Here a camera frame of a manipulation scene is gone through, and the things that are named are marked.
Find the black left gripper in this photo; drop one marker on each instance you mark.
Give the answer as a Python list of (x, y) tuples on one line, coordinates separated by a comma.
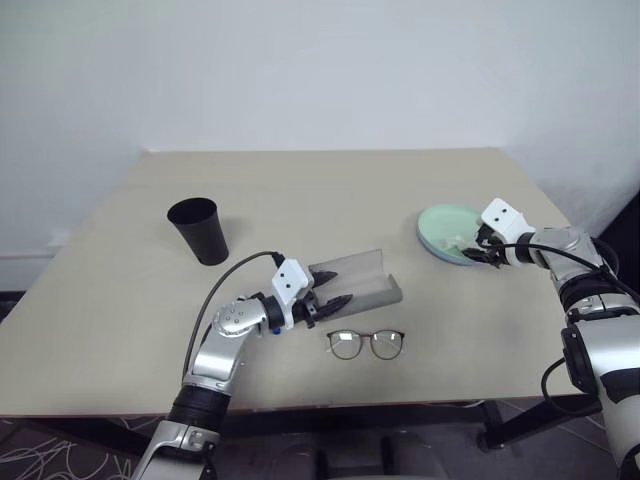
[(309, 312)]

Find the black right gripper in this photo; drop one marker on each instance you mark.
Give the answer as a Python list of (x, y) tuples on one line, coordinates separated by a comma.
[(495, 252)]

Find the green plate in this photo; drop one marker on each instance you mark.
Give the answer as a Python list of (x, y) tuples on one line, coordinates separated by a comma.
[(442, 222)]

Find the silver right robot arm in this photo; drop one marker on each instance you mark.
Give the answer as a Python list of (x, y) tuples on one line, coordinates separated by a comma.
[(565, 245)]

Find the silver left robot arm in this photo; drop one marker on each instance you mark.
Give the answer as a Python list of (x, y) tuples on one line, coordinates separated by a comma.
[(220, 350)]

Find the grey open glasses case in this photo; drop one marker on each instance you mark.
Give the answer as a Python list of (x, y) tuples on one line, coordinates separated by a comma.
[(370, 290)]

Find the black plastic cup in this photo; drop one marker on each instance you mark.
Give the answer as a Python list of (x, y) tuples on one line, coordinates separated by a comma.
[(202, 235)]

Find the blue plate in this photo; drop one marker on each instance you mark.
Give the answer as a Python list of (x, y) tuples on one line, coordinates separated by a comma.
[(440, 257)]

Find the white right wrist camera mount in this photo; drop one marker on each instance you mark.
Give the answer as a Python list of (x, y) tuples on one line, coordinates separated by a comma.
[(505, 217)]

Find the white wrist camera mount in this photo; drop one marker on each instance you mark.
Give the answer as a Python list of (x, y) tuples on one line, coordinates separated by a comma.
[(505, 217), (290, 277)]

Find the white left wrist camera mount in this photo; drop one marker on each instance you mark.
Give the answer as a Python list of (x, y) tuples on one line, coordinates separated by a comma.
[(290, 277)]

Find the brown round-frame glasses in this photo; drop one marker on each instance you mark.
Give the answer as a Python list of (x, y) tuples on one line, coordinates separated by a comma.
[(345, 345)]

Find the black table leg frame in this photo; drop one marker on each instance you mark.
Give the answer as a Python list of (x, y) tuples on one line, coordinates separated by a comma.
[(520, 425)]

